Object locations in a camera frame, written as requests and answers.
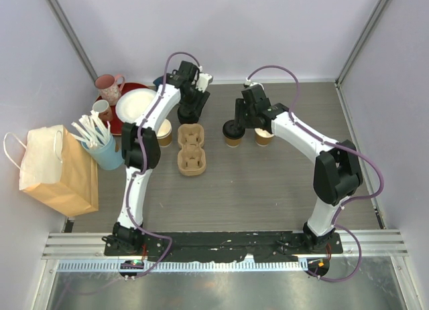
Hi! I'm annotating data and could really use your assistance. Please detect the black coffee lid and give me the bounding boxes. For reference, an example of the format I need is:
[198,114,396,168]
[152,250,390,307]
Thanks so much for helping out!
[223,120,245,140]
[177,104,200,125]

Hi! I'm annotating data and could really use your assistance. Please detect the brown paper cup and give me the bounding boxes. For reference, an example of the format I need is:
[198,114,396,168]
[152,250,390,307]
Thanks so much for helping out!
[224,136,242,148]
[254,128,275,147]

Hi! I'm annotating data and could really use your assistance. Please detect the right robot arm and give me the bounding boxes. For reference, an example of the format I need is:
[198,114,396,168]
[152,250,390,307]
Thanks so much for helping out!
[223,83,363,253]

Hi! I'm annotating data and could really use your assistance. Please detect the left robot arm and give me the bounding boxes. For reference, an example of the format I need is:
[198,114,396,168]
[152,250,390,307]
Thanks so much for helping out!
[113,61,213,256]

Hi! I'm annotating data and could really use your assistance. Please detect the stacked brown paper cups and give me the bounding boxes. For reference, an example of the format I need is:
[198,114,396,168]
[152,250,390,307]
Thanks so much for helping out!
[157,119,172,147]

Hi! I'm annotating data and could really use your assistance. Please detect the brown pulp cup carrier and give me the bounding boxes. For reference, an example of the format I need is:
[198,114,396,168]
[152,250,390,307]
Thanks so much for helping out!
[178,123,206,177]

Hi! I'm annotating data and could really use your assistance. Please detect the white paper plate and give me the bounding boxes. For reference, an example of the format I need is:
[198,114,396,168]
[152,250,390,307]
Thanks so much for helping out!
[115,88,156,123]

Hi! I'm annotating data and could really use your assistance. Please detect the red round tray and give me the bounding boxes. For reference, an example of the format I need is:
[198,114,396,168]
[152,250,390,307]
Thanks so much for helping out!
[96,82,150,136]

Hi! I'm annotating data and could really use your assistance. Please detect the tall pink floral mug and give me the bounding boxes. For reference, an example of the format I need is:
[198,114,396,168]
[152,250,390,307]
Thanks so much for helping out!
[95,74,125,106]

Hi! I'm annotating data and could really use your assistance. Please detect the small pink floral mug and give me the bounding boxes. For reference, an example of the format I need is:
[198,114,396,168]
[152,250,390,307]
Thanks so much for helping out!
[93,99,113,122]

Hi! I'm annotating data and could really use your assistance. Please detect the light blue holder cup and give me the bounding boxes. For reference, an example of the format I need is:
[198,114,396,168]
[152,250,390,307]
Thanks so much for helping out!
[80,135,124,171]

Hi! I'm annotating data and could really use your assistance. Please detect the brown paper bag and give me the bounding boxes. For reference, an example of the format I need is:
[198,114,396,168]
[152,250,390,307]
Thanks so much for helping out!
[3,125,99,218]

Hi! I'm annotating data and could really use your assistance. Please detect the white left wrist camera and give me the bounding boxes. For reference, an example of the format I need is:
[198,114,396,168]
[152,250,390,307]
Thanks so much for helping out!
[196,72,213,92]

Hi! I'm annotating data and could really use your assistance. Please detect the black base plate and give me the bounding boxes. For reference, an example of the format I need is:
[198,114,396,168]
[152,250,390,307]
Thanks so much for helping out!
[102,231,343,263]

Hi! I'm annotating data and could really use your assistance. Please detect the aluminium rail frame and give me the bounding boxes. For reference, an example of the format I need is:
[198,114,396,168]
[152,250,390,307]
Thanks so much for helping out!
[42,230,408,277]

